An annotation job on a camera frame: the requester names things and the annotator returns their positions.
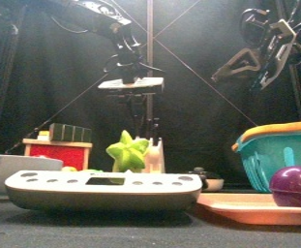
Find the small white bowl black lid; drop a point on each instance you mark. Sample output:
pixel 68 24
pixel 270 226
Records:
pixel 212 182

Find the teal basket orange rim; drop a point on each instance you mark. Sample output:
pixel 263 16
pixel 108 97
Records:
pixel 278 155

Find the red wooden box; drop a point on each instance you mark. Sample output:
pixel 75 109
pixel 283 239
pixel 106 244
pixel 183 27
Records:
pixel 66 154

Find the purple plastic ball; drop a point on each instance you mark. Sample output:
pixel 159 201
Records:
pixel 294 187

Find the small yellow block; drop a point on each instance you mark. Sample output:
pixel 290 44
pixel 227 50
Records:
pixel 43 135

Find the wooden tray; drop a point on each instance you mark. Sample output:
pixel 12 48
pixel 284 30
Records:
pixel 251 208

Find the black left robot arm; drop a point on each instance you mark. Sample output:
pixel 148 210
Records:
pixel 98 16

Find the grey plastic bin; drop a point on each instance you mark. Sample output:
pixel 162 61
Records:
pixel 10 169

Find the dark green block row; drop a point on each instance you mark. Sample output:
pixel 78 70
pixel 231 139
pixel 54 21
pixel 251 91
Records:
pixel 71 133

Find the metal frame pole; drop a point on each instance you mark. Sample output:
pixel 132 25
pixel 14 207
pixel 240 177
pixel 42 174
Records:
pixel 150 38

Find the yellow toy food piece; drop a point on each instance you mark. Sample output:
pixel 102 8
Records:
pixel 70 168

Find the green toy star fruit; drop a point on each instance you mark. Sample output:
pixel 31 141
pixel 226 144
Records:
pixel 127 153

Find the white kitchen scale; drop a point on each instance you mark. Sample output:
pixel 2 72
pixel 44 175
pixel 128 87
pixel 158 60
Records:
pixel 106 191

